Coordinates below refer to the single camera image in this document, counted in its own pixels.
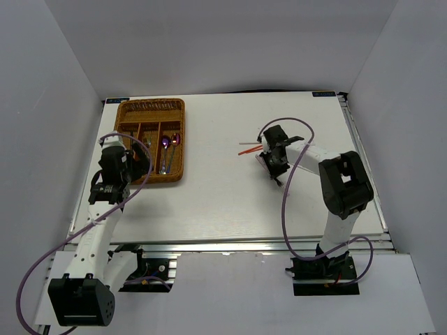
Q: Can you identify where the gold bowl purple spoon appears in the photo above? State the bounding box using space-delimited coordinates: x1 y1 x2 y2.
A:
159 135 171 174

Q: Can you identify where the iridescent purple spoon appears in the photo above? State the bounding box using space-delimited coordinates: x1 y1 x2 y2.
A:
166 133 181 174

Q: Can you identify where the pink handle silver fork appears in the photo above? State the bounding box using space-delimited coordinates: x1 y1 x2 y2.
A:
255 154 284 188

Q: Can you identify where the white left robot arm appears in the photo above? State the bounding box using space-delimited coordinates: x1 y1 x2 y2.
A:
47 137 152 327

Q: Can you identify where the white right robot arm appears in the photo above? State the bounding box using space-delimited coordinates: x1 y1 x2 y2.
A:
258 125 374 278

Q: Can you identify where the orange chopstick diagonal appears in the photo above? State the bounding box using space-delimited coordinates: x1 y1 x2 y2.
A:
238 145 263 156

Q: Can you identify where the woven wicker cutlery tray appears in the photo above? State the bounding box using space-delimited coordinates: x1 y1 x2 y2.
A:
114 98 186 184

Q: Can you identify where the blue label sticker left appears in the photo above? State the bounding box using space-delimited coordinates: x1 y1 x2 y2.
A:
105 97 130 104

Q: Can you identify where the blue label sticker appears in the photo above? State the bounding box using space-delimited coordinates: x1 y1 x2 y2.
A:
105 97 130 104
312 91 337 98

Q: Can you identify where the blue label sticker right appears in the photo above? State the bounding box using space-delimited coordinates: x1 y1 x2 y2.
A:
312 91 337 98

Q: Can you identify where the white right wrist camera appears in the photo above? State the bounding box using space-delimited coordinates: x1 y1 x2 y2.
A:
258 135 272 154

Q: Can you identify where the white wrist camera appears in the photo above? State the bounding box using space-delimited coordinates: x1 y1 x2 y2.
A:
258 135 272 154
98 134 126 150

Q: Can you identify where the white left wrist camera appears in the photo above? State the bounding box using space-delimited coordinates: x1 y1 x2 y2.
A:
98 134 126 150

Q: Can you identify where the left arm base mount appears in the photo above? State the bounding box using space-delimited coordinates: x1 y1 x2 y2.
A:
108 244 173 293

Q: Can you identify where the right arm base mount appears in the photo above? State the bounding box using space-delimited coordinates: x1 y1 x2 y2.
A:
285 251 360 297

